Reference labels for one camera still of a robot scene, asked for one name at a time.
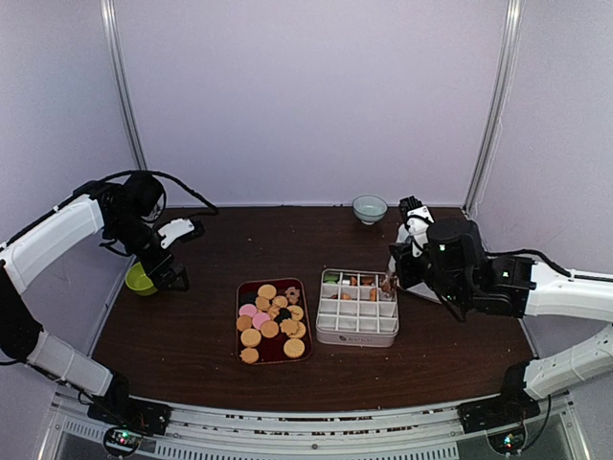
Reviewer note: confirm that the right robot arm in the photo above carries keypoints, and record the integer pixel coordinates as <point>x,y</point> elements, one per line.
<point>448,257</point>

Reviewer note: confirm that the dark red cookie tray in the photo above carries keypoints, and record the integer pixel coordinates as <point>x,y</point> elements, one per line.
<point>271,349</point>

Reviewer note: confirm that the pale blue ceramic bowl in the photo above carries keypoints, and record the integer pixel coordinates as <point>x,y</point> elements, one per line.
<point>369,209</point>

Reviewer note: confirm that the right pink round cookie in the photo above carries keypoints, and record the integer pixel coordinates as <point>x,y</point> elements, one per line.
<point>259,318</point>

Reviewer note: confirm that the smooth round tan cookie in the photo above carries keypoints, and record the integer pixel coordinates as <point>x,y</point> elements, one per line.
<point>269,329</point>

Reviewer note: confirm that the left pink round cookie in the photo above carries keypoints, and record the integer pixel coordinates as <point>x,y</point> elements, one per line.
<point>247,310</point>

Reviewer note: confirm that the black round cookie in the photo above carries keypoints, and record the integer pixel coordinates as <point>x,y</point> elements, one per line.
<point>248,298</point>
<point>282,315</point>

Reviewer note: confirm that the pink round cookie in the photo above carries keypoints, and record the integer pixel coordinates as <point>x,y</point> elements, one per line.
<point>247,310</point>
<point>259,318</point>

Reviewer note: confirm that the bottom left round cookie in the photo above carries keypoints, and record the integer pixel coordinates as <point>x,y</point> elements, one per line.
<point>249,355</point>

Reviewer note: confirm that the white divided cookie tin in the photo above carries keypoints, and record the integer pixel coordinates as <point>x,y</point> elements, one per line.
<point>346,316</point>

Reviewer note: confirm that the green plastic bowl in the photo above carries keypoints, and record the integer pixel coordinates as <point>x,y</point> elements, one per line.
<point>138,282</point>

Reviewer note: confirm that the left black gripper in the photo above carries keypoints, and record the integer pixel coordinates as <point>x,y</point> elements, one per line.
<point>161,281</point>

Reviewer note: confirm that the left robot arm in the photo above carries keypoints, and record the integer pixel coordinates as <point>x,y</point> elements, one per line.
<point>38,315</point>

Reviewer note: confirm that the brown flower cookie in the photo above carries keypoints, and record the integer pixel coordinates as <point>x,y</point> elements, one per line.
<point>293,295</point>

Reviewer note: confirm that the right aluminium frame post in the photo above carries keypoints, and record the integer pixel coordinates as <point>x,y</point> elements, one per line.
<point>500,92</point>

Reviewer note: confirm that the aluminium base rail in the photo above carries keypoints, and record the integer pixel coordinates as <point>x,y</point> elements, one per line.
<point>432,431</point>

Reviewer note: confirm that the large round tan cookie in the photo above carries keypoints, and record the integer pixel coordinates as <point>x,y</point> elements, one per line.
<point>294,348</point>

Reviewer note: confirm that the green round cookie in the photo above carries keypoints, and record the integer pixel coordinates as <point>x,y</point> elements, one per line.
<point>331,278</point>

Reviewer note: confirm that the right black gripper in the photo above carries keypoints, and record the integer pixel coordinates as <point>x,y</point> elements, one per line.
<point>406,279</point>

